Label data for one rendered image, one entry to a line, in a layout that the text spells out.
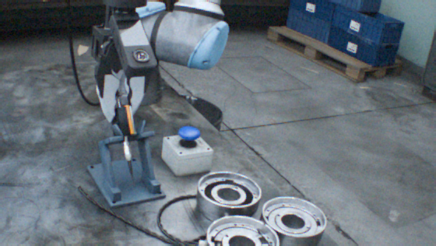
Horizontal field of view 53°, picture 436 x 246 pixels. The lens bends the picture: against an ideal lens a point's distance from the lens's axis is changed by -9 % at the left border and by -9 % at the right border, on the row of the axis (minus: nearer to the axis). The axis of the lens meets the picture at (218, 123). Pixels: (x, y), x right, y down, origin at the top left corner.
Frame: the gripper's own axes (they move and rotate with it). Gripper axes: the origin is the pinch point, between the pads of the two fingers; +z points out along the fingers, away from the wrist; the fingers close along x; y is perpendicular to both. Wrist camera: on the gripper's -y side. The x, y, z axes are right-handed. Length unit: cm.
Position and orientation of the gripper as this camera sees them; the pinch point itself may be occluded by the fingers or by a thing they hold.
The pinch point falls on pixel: (121, 116)
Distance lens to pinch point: 79.7
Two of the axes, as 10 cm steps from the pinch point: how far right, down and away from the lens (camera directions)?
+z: -1.4, 8.9, 4.3
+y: -5.2, -4.3, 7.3
